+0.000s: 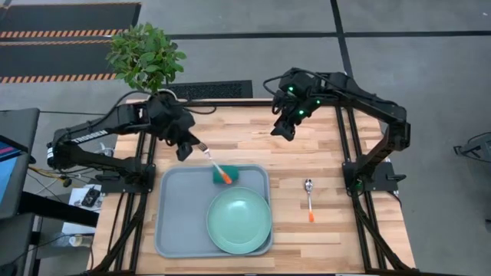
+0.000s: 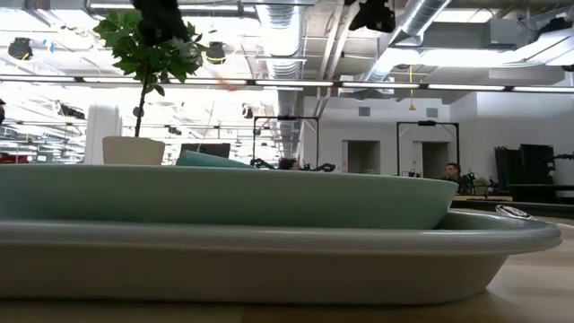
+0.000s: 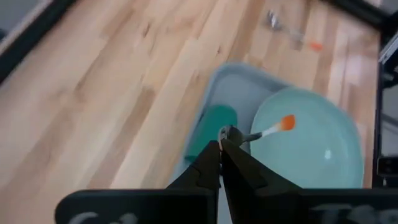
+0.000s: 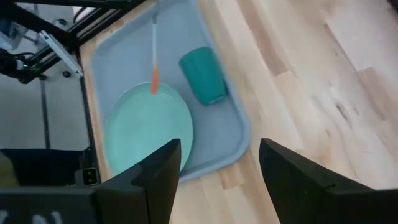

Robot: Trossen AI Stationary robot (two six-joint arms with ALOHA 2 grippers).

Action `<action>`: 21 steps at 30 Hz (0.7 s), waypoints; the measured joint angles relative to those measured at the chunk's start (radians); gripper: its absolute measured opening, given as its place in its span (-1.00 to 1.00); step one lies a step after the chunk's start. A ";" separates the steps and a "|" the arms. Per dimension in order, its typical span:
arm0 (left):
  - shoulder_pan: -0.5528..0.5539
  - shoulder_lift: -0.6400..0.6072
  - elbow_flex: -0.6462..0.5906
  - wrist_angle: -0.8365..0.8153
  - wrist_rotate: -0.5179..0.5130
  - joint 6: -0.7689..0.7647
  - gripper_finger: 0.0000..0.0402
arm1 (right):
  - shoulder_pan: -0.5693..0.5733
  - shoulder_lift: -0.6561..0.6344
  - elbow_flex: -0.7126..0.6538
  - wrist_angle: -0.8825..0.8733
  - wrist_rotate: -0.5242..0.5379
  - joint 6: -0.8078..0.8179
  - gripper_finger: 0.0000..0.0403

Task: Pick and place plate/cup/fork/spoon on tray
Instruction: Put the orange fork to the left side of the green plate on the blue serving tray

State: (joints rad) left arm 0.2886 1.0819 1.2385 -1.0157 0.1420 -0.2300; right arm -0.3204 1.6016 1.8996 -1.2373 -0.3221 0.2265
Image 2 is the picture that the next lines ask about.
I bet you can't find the yellow hanging cord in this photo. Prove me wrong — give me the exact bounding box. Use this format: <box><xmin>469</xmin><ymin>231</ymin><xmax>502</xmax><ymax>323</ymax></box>
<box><xmin>407</xmin><ymin>65</ymin><xmax>417</xmax><ymax>112</ymax></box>

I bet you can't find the silver metal spoon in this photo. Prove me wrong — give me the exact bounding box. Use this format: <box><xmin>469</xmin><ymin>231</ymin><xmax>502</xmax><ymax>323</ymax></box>
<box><xmin>494</xmin><ymin>204</ymin><xmax>535</xmax><ymax>222</ymax></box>

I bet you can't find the black metal frame stand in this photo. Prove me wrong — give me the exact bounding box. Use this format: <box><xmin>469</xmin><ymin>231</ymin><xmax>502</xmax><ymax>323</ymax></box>
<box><xmin>396</xmin><ymin>119</ymin><xmax>461</xmax><ymax>179</ymax></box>
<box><xmin>252</xmin><ymin>115</ymin><xmax>321</xmax><ymax>170</ymax></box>

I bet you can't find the black storage cabinet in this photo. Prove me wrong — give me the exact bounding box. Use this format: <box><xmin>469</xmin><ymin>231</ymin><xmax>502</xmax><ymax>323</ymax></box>
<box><xmin>493</xmin><ymin>143</ymin><xmax>574</xmax><ymax>204</ymax></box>

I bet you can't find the teal plastic cup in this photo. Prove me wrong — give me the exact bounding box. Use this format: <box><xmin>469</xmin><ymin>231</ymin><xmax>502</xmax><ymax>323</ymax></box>
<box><xmin>175</xmin><ymin>149</ymin><xmax>253</xmax><ymax>170</ymax></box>

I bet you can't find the black ceiling dome fixture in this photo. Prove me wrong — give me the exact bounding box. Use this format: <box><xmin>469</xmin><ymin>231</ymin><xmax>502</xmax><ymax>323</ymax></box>
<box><xmin>205</xmin><ymin>40</ymin><xmax>227</xmax><ymax>65</ymax></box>
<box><xmin>6</xmin><ymin>37</ymin><xmax>34</xmax><ymax>62</ymax></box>

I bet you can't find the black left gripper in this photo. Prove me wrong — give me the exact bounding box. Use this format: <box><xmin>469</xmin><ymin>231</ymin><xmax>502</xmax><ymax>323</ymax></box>
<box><xmin>131</xmin><ymin>0</ymin><xmax>191</xmax><ymax>45</ymax></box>

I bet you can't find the seated person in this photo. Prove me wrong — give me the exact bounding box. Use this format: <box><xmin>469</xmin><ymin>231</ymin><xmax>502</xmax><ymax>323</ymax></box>
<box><xmin>276</xmin><ymin>157</ymin><xmax>301</xmax><ymax>172</ymax></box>

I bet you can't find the slanted silver ceiling duct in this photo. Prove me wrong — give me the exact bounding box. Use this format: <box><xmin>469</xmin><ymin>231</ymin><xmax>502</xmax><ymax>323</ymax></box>
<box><xmin>358</xmin><ymin>0</ymin><xmax>453</xmax><ymax>83</ymax></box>

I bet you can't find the pale green plate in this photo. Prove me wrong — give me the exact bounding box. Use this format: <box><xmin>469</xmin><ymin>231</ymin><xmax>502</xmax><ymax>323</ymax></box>
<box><xmin>0</xmin><ymin>162</ymin><xmax>460</xmax><ymax>231</ymax></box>

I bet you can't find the black computer monitor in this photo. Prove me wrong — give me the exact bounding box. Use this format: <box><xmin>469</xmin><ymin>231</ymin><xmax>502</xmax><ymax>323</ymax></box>
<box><xmin>179</xmin><ymin>142</ymin><xmax>232</xmax><ymax>160</ymax></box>

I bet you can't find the cream plant pot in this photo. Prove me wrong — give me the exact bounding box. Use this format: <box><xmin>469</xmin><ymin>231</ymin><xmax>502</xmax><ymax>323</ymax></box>
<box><xmin>101</xmin><ymin>135</ymin><xmax>167</xmax><ymax>167</ymax></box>

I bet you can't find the green leafy indoor tree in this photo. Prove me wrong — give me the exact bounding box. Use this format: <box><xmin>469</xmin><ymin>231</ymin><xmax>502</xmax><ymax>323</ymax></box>
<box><xmin>92</xmin><ymin>7</ymin><xmax>209</xmax><ymax>138</ymax></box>

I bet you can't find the grey oval plastic tray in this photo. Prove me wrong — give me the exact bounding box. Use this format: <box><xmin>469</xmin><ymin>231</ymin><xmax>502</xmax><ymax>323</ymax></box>
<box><xmin>0</xmin><ymin>207</ymin><xmax>563</xmax><ymax>307</ymax></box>

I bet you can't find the wide ribbed ceiling duct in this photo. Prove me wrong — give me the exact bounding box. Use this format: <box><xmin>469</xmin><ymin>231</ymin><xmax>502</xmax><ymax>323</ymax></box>
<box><xmin>256</xmin><ymin>0</ymin><xmax>315</xmax><ymax>159</ymax></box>

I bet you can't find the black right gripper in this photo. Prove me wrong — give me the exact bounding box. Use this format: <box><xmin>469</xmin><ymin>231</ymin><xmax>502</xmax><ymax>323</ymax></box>
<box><xmin>347</xmin><ymin>0</ymin><xmax>397</xmax><ymax>34</ymax></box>

